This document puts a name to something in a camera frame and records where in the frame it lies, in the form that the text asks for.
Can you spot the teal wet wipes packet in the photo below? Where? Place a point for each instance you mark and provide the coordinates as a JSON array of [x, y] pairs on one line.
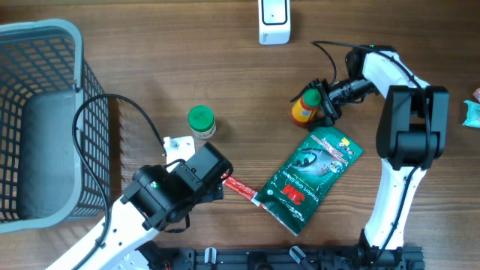
[[472, 114]]

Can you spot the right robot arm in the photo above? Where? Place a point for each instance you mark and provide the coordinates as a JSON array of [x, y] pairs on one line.
[[410, 136]]

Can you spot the grey plastic mesh basket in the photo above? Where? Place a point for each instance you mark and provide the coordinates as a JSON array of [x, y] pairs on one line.
[[55, 130]]

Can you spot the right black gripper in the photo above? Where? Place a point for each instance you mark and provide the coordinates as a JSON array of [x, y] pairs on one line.
[[332, 111]]

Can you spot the green lid spice jar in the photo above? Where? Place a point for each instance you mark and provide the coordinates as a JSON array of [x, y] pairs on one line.
[[201, 120]]

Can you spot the red sauce bottle green cap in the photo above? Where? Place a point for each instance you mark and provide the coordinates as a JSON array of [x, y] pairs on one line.
[[305, 108]]

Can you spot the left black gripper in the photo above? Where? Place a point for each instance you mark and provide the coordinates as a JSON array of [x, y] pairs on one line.
[[214, 194]]

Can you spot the small red white packet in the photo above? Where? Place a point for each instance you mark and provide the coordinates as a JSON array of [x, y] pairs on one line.
[[476, 94]]

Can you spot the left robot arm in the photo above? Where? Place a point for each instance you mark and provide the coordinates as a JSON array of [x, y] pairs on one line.
[[158, 196]]

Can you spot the green 3M gloves packet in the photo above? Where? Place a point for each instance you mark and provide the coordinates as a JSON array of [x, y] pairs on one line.
[[294, 192]]

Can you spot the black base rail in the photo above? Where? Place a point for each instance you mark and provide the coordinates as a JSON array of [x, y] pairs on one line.
[[281, 258]]

